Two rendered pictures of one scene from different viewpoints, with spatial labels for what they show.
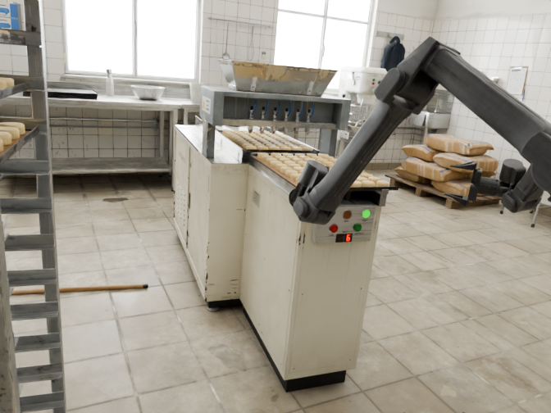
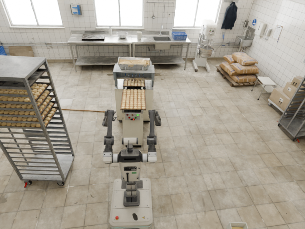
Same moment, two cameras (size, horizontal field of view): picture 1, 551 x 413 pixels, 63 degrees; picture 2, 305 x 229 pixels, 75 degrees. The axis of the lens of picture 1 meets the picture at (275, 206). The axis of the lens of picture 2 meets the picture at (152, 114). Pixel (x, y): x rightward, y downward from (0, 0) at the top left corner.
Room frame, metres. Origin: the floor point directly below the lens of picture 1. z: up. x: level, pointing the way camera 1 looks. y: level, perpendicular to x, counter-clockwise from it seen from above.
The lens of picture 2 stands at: (-0.65, -1.27, 2.77)
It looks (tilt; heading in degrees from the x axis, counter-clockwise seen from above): 38 degrees down; 17
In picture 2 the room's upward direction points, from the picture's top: 3 degrees clockwise
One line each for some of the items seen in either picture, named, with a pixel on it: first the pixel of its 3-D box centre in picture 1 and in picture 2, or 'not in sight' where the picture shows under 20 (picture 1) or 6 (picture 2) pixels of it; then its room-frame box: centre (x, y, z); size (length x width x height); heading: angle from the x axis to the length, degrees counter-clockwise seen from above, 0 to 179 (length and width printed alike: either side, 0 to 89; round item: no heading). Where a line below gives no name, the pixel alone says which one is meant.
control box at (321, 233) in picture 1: (343, 224); (132, 116); (1.61, -0.26, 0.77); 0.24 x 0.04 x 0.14; 111
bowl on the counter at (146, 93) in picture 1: (147, 93); (122, 35); (4.68, 1.39, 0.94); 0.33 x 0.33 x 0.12
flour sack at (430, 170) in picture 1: (433, 169); (232, 67); (5.27, -1.81, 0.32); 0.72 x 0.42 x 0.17; 31
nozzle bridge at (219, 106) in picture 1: (272, 125); (134, 76); (2.42, 0.05, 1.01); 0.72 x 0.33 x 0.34; 111
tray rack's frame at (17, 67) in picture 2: not in sight; (32, 129); (0.70, 0.76, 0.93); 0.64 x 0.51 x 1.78; 109
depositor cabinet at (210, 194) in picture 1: (241, 204); (135, 90); (2.87, 0.22, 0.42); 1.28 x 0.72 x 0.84; 21
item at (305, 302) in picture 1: (298, 261); (133, 117); (1.95, -0.13, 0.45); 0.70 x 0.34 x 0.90; 21
